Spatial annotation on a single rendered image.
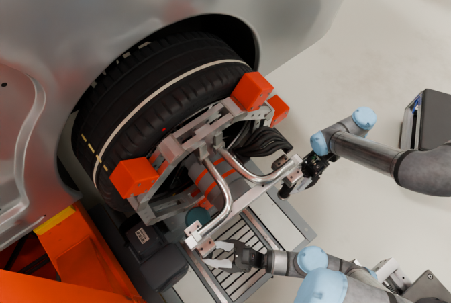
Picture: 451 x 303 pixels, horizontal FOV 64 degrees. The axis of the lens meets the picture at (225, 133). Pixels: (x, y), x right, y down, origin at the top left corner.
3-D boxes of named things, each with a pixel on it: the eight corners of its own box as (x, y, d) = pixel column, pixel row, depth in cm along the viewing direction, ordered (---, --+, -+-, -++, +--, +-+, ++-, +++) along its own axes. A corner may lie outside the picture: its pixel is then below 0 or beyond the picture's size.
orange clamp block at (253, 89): (242, 93, 111) (258, 70, 106) (259, 111, 108) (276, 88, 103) (228, 95, 105) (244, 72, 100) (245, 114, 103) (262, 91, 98)
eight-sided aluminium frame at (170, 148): (251, 144, 155) (270, 67, 107) (261, 155, 153) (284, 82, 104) (144, 222, 139) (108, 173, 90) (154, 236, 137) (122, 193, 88)
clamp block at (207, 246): (198, 223, 107) (197, 219, 103) (216, 248, 104) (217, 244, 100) (184, 234, 106) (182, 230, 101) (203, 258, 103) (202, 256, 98)
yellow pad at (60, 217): (58, 182, 134) (53, 177, 130) (76, 211, 130) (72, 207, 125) (23, 205, 130) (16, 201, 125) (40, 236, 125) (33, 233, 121)
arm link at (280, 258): (286, 275, 107) (287, 246, 111) (271, 273, 107) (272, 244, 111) (282, 277, 114) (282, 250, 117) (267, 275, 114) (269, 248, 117)
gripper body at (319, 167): (301, 157, 118) (327, 137, 122) (296, 166, 126) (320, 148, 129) (317, 175, 115) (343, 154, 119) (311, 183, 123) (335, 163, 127)
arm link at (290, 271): (324, 252, 109) (317, 256, 117) (288, 248, 110) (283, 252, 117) (324, 279, 106) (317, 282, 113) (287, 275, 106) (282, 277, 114)
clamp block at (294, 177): (281, 158, 118) (284, 152, 113) (301, 179, 115) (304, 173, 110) (270, 167, 116) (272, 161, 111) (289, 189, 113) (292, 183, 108)
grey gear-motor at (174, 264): (147, 207, 192) (135, 186, 160) (194, 273, 178) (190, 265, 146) (117, 228, 186) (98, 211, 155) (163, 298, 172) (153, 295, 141)
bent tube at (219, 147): (256, 119, 115) (260, 103, 105) (297, 164, 109) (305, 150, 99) (212, 150, 110) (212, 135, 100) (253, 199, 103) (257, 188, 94)
